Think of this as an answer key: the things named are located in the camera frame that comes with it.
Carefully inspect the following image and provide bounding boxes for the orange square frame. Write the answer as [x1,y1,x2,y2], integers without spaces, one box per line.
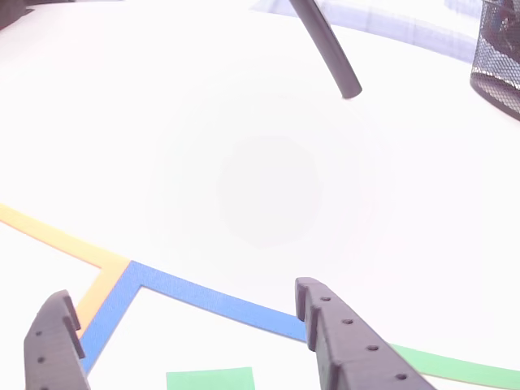
[0,202,131,338]

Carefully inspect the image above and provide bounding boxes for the black mesh pen holder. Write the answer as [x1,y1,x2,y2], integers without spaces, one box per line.
[469,0,520,123]

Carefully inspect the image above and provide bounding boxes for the green block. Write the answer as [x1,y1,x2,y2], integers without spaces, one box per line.
[165,366,256,390]

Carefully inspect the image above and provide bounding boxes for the blue square frame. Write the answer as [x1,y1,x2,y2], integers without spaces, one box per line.
[76,260,310,375]

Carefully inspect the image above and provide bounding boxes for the green square frame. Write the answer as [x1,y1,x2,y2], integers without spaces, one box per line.
[388,343,520,387]

